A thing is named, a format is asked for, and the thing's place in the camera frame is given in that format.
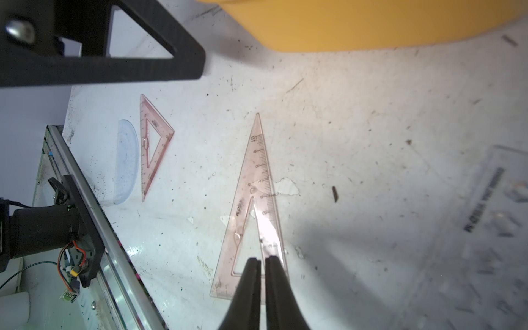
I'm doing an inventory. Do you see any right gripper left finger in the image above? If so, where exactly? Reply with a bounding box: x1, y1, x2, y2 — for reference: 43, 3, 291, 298
219, 258, 261, 330

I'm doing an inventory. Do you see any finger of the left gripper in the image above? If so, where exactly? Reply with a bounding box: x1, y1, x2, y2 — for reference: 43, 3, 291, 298
1, 1, 206, 87

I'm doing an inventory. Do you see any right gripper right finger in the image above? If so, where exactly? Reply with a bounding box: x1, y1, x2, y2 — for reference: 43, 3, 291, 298
265, 256, 309, 330

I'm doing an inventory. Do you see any tall pink set square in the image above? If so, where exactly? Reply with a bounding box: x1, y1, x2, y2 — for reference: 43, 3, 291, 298
210, 114, 288, 300

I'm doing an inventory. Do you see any yellow plastic storage box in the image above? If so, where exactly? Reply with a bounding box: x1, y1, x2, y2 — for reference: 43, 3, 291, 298
217, 0, 527, 52

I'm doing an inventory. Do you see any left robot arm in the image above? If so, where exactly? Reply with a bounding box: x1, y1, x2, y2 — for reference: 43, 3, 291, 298
1, 1, 206, 268

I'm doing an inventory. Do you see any small pink set square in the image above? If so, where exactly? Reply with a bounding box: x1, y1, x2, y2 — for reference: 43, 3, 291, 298
140, 94, 175, 202

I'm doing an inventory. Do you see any blue clear protractor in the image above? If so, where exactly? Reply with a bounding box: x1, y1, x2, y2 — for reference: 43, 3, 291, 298
114, 119, 140, 205

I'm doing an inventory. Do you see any long clear stencil ruler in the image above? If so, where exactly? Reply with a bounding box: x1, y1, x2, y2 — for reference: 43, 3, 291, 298
393, 146, 527, 329

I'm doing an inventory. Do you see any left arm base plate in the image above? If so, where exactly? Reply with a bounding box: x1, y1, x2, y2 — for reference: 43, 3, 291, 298
48, 175, 105, 288

